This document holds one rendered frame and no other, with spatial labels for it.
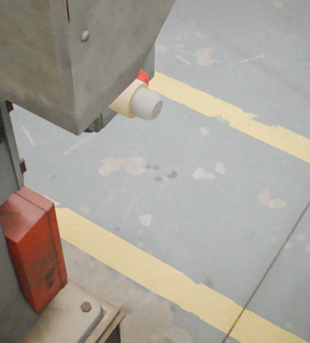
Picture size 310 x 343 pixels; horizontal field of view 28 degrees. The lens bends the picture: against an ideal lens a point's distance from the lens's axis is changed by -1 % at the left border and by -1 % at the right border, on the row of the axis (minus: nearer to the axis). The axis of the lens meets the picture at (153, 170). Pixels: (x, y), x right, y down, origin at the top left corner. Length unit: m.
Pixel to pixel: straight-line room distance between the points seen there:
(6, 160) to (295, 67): 1.62
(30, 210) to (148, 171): 0.90
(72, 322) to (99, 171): 0.76
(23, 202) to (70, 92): 0.98
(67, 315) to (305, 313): 0.72
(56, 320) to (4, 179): 0.43
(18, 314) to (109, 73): 1.14
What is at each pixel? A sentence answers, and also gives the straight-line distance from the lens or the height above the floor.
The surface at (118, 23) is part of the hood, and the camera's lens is 0.30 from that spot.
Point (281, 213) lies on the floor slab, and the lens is 2.05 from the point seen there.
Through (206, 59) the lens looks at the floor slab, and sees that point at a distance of 2.53.
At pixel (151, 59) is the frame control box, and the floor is 0.97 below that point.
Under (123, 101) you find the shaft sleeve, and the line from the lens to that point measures 0.51.
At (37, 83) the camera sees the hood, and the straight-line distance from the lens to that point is 0.31.
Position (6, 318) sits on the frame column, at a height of 0.39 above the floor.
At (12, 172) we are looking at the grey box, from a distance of 1.19.
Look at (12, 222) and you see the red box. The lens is 1.25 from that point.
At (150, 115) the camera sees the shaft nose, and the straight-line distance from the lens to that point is 0.51.
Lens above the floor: 1.61
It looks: 50 degrees down
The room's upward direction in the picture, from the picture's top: 1 degrees clockwise
